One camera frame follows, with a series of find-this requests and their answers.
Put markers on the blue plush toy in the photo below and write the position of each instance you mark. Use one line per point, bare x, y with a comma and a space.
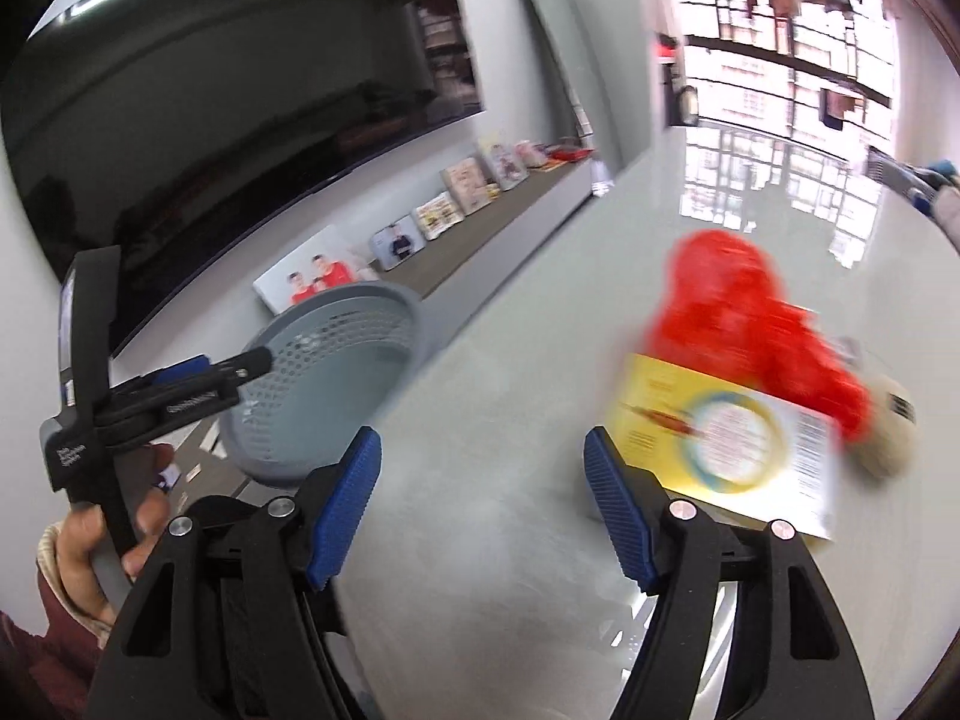
943, 172

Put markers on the checked blanket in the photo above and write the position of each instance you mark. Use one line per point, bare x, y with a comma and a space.
892, 169

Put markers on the yellow medicine box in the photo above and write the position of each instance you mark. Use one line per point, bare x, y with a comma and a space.
720, 442

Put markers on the baby photo frame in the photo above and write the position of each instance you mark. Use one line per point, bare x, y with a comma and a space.
466, 184

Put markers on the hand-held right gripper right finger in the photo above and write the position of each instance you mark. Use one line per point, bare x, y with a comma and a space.
619, 510

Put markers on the photo of man in black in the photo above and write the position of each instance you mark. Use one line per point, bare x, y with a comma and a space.
397, 244

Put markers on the red plush toy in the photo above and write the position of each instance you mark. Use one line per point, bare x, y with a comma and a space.
720, 300

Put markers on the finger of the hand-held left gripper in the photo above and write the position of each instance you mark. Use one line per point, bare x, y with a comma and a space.
195, 401
184, 367

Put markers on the ornate yellow photo frame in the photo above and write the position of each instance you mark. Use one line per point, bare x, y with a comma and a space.
436, 216

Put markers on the standing mirror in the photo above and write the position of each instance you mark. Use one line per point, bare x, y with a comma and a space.
570, 67

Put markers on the child photo frame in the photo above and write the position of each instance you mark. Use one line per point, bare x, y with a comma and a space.
506, 163

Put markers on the person's left hand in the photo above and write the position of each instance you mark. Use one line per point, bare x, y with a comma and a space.
150, 510

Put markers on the red packet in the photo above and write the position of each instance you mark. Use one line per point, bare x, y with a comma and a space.
568, 152

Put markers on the large family photo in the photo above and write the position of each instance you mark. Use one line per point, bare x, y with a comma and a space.
315, 274

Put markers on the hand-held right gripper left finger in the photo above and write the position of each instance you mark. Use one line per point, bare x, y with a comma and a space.
345, 502

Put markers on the beige yarn ball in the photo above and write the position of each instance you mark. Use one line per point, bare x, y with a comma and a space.
889, 435

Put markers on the small hanging clothes rack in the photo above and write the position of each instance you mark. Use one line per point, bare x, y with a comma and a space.
838, 106

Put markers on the black window grille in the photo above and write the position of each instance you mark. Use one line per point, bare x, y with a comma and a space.
750, 75

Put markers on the grey sofa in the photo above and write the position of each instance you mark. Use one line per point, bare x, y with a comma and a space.
949, 214

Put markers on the grey perforated basket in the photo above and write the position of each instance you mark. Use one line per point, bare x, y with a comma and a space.
337, 390

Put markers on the person's left forearm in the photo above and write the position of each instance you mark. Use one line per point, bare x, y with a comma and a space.
45, 660

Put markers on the round black fan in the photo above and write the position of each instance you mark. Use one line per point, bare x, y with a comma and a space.
687, 106

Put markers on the pink plush toy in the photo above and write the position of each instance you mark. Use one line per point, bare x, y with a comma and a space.
532, 154

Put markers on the small red item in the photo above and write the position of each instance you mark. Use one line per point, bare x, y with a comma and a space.
664, 47

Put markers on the small photo card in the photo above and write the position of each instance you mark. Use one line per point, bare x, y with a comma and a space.
169, 477

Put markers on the black television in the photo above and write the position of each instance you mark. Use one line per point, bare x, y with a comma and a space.
225, 127

